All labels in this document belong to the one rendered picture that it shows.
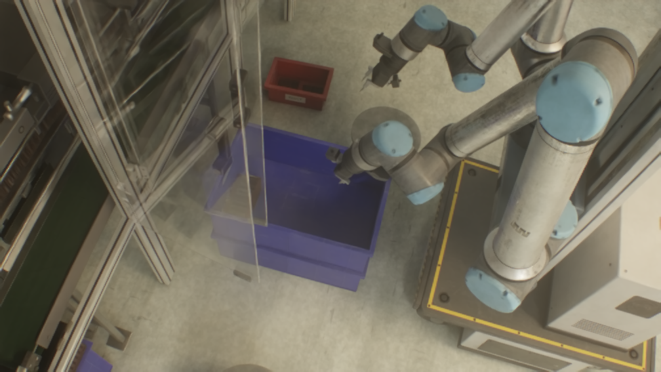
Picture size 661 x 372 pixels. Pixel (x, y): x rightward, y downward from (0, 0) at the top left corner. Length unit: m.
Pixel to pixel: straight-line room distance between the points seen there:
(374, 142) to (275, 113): 1.40
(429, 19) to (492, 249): 0.68
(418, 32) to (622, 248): 0.85
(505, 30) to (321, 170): 1.02
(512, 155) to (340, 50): 1.41
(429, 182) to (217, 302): 1.18
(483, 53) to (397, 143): 0.40
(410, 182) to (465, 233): 0.80
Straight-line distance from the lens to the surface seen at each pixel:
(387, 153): 1.29
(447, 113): 2.79
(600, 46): 0.93
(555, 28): 1.73
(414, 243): 2.37
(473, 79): 1.57
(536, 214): 1.09
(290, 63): 2.72
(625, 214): 1.73
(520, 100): 1.14
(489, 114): 1.22
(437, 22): 1.59
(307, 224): 2.10
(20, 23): 1.69
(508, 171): 1.77
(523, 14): 1.46
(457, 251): 2.04
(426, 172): 1.32
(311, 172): 2.21
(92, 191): 1.75
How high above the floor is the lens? 2.11
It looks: 59 degrees down
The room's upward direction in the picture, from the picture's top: 12 degrees clockwise
